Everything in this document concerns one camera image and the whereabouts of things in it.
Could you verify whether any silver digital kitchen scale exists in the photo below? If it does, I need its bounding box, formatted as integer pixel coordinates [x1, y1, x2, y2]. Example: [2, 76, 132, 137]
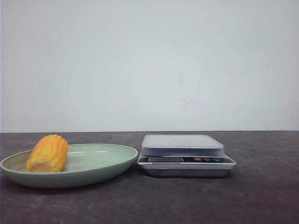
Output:
[137, 134, 236, 177]

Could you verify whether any light green plate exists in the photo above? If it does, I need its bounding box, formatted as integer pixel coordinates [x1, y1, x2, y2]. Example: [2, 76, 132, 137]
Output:
[0, 144, 138, 189]

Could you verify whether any yellow corn cob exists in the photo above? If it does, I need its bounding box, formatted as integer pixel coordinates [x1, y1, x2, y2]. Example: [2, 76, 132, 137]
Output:
[25, 134, 68, 173]

